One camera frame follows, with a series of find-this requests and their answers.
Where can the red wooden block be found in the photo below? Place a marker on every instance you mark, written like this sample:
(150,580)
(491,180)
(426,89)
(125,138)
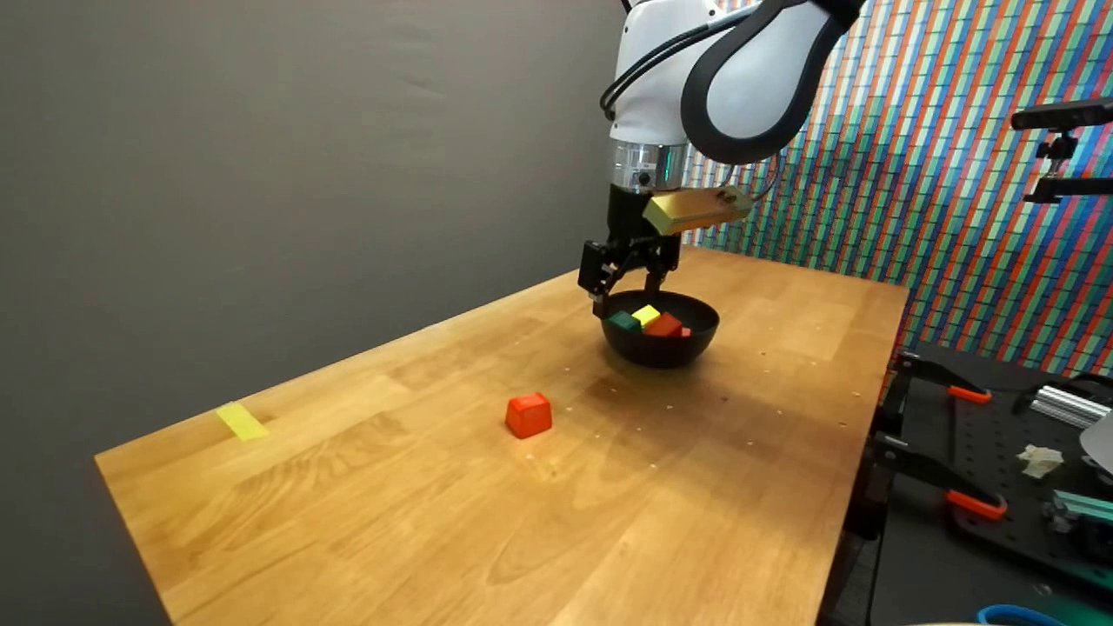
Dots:
(665,329)

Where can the black perforated workbench board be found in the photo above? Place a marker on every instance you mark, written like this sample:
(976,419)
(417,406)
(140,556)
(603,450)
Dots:
(927,567)

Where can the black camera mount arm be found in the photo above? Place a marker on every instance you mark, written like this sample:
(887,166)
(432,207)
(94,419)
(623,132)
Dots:
(1062,117)

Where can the black round bowl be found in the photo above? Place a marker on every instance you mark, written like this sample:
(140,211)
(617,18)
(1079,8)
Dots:
(662,351)

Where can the blue plastic object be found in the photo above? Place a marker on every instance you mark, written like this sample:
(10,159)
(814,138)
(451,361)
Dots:
(1008,612)

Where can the colourful striped backdrop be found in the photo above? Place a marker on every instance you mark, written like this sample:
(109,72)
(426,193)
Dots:
(962,174)

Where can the grey rounded object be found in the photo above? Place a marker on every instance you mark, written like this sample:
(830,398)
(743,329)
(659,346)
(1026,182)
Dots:
(1099,448)

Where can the white ribbed bar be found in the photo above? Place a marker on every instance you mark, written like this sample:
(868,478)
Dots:
(1066,406)

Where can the teal metal tool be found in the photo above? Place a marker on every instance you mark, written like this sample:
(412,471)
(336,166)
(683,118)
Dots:
(1083,509)

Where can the beige wrist camera box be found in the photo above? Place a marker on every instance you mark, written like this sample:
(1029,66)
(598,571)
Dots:
(697,211)

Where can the white crumpled object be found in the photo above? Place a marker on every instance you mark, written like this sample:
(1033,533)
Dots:
(1042,462)

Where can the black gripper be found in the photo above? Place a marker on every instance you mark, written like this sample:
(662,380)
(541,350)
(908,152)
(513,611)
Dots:
(632,215)

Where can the orange-red wooden block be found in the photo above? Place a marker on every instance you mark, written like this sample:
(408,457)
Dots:
(530,416)

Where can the yellow tape strip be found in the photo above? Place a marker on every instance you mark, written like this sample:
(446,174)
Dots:
(242,423)

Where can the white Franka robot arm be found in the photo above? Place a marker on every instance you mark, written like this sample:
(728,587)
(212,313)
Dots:
(662,72)

